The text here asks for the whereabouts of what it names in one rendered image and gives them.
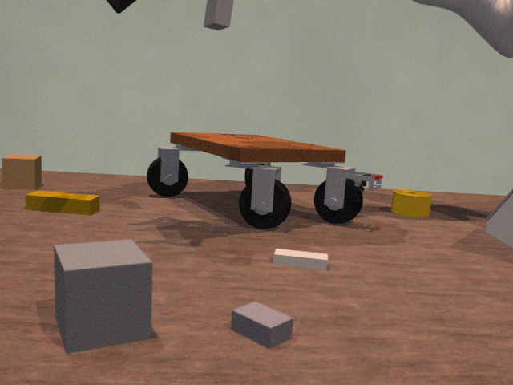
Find yellow cylinder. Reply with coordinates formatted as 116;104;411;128
391;189;431;217

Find yellow rectangular block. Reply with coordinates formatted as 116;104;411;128
26;191;99;215

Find brown wheeled dolly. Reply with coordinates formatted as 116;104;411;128
147;132;383;229

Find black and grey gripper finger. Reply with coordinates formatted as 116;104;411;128
107;0;136;14

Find brown cardboard box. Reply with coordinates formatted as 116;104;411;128
2;155;42;190

